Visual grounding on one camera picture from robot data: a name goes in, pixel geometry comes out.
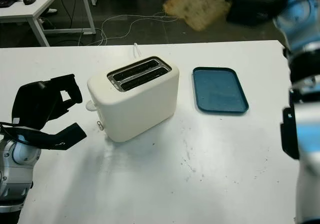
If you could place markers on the small white floor object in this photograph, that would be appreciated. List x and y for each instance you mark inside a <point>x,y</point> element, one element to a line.
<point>51,11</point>

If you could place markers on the silver toaster dial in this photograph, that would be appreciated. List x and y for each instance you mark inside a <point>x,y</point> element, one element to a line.
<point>100,125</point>

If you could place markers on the white office desk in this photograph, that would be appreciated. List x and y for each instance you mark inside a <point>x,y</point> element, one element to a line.
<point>32,8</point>

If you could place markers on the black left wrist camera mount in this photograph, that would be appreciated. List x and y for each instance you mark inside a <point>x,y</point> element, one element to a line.
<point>62,138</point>

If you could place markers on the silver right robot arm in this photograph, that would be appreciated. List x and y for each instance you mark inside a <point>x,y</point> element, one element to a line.
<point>307,133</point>

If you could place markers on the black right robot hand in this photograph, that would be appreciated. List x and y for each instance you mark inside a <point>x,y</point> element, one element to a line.
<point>250,6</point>

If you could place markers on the white toaster lever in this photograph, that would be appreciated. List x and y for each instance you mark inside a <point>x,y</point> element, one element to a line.
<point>89,106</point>

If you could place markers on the blue plastic tray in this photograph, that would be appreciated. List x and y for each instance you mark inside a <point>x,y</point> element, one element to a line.
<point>220,93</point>

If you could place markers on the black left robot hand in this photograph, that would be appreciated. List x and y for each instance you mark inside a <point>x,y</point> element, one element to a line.
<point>32,103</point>

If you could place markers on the toasted bread slice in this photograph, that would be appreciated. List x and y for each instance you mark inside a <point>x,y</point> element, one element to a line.
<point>197,6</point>

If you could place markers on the black computer mouse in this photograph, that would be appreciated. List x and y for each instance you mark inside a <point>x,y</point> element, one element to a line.
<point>29,0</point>

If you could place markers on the white two-slot toaster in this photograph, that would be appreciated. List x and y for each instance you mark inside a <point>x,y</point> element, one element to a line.
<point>140,108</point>

